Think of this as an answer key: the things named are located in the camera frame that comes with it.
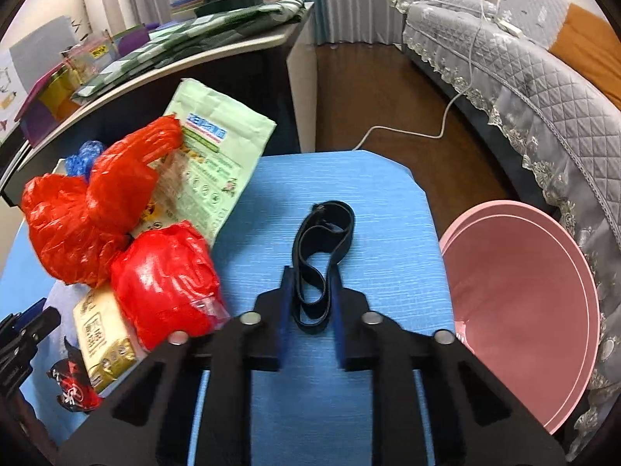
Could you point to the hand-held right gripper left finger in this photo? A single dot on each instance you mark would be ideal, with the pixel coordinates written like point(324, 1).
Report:
point(285, 330)

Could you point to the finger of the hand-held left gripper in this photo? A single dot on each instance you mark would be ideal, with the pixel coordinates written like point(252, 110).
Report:
point(29, 325)

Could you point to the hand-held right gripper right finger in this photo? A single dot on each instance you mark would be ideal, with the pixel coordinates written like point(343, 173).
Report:
point(339, 335)

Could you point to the large red plastic bag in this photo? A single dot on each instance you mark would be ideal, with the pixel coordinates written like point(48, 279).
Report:
point(73, 223)

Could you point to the pink plate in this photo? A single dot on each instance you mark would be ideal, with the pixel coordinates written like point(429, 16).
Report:
point(524, 310)

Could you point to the green printed packet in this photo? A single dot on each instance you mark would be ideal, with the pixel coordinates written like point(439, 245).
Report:
point(218, 155)

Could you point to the beige yellow packet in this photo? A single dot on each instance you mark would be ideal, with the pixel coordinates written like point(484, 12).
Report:
point(99, 330)

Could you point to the black red snack wrapper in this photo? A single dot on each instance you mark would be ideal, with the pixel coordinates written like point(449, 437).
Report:
point(77, 383)

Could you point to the small red plastic bag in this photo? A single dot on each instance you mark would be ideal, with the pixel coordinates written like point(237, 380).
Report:
point(165, 281)

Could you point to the blue table mat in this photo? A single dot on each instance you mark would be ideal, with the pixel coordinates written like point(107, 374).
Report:
point(301, 179)

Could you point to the blue plastic bag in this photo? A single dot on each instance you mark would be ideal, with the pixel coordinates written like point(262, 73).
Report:
point(82, 160)

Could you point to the colourful storage box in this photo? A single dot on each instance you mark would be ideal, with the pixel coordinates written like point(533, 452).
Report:
point(48, 102)

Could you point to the white top coffee table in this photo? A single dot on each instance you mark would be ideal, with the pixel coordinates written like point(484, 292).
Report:
point(301, 97)

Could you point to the clear plastic jar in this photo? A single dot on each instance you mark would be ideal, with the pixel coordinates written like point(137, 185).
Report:
point(92, 56)

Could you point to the grey cloth cover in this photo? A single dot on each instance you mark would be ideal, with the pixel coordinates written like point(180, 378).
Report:
point(41, 48)

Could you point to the grey quilted sofa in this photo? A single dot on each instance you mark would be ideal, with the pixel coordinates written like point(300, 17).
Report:
point(533, 107)

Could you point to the green checked cloth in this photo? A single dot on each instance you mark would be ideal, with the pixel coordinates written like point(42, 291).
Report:
point(194, 39)

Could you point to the dark green round container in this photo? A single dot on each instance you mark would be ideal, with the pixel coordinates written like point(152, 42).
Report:
point(228, 5)

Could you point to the teal curtain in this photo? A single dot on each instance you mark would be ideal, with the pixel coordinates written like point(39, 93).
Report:
point(308, 0)

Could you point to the stack of plastic bowls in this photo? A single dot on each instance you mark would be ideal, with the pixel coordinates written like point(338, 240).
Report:
point(187, 2)

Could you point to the white power adapter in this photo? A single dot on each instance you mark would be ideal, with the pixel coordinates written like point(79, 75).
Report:
point(507, 25)

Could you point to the grey quilted pillow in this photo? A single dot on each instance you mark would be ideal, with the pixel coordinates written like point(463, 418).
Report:
point(533, 9)

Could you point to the orange cushion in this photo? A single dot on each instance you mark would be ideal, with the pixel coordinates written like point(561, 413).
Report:
point(592, 48)

